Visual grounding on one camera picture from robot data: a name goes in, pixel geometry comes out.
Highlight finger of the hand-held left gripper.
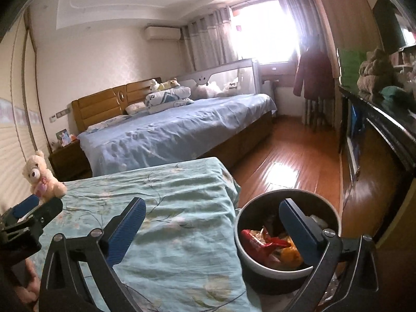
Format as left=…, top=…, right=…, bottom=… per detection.
left=15, top=197, right=64, bottom=235
left=6, top=194, right=41, bottom=220

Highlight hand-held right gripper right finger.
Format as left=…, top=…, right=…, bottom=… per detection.
left=279, top=198, right=386, bottom=312

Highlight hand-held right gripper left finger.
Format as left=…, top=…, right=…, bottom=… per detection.
left=39, top=197, right=147, bottom=312

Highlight red snack packet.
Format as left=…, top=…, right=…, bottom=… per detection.
left=241, top=229, right=293, bottom=257

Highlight black trash bin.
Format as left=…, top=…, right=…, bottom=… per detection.
left=234, top=188, right=341, bottom=296

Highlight person's left hand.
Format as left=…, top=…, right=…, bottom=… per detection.
left=23, top=260, right=43, bottom=303

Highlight cream teddy bear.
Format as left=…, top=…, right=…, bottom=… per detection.
left=22, top=150, right=68, bottom=204

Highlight wooden nightstand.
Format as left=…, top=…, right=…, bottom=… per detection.
left=48, top=140, right=93, bottom=183

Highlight cream sliding wardrobe doors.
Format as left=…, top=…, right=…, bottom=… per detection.
left=0, top=16, right=49, bottom=209

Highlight blue white pillow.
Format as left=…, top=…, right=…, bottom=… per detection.
left=86, top=119, right=124, bottom=134

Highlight blue lit screen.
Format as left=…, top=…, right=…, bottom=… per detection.
left=346, top=101, right=361, bottom=176

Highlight bed with blue sheet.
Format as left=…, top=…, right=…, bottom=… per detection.
left=78, top=94, right=277, bottom=178

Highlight wooden headboard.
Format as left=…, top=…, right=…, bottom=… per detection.
left=71, top=77, right=163, bottom=134

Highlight black media cabinet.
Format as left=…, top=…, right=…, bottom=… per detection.
left=338, top=84, right=416, bottom=244

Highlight folded blue white quilt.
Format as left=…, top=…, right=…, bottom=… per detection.
left=145, top=86, right=196, bottom=115

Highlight yellowish plush toy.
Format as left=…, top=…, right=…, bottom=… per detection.
left=159, top=78, right=181, bottom=90

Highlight dark red coat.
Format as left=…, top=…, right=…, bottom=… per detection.
left=292, top=44, right=335, bottom=100

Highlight teal cloth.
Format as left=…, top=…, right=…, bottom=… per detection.
left=380, top=86, right=407, bottom=100

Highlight green box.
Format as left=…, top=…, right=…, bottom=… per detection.
left=336, top=48, right=369, bottom=85

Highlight brown plush toy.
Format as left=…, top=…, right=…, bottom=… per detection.
left=357, top=48, right=395, bottom=93

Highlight white air conditioner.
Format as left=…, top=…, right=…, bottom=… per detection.
left=145, top=26, right=181, bottom=42

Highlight bright window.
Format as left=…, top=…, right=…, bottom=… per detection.
left=229, top=0, right=300, bottom=64

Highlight grey striped curtain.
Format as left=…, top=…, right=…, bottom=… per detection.
left=281, top=0, right=322, bottom=59
left=180, top=6, right=233, bottom=70

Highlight wooden wardrobe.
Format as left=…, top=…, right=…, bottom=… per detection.
left=309, top=0, right=384, bottom=127

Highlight photo frame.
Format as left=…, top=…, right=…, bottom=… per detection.
left=55, top=128, right=70, bottom=147

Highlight wall switch panel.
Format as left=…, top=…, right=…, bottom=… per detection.
left=49, top=109, right=72, bottom=121

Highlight grey bed guard rail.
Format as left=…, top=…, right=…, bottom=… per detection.
left=177, top=58, right=261, bottom=100

